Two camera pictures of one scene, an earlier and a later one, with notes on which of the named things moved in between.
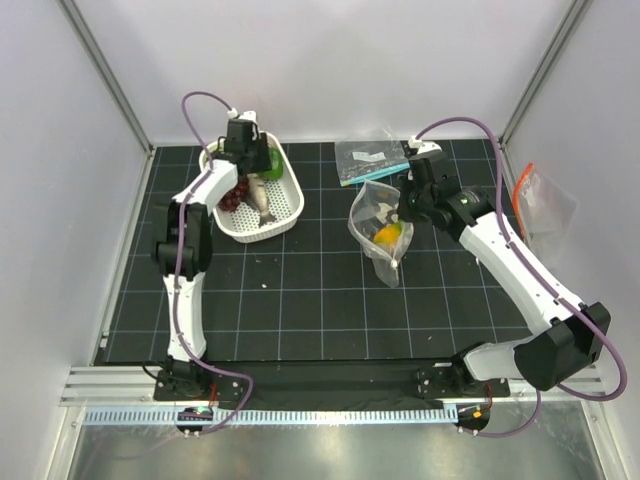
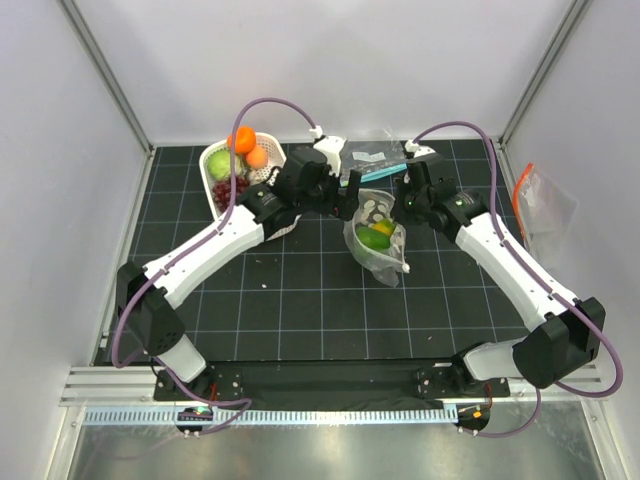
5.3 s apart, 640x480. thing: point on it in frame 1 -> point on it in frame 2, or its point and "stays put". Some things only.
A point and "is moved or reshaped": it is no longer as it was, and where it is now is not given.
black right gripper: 405,213 stays put
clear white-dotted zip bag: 384,241 is moved or reshaped
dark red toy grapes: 233,197 stays put
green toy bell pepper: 277,164 -> 372,238
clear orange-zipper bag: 545,216 stays put
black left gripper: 260,143 -> 338,204
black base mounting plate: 323,382 stays put
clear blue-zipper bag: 361,161 stays put
